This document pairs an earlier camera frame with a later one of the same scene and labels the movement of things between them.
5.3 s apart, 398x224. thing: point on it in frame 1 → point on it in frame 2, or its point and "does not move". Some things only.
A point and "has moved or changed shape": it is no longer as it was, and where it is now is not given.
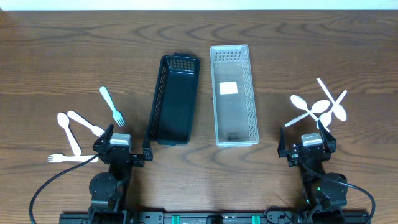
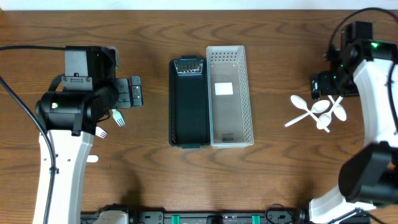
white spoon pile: (300, 102) does not move
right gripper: (308, 152) → (319, 86)
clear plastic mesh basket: (236, 108) has moved or changed shape
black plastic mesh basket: (173, 107) → (189, 114)
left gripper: (121, 155) → (129, 92)
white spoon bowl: (326, 117) does not move
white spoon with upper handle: (338, 110) does not move
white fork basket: (117, 115) does not move
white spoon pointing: (318, 106) does not move
